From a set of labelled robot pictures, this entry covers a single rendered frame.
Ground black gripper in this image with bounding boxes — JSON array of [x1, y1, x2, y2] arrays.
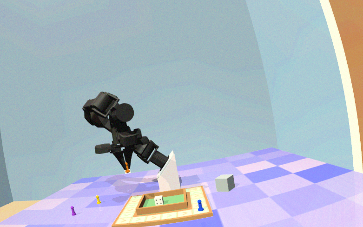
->
[[95, 123, 149, 170]]

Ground blue pawn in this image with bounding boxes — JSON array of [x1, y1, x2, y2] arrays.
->
[[198, 200, 204, 211]]

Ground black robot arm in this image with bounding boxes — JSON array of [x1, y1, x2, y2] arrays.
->
[[82, 92, 169, 171]]

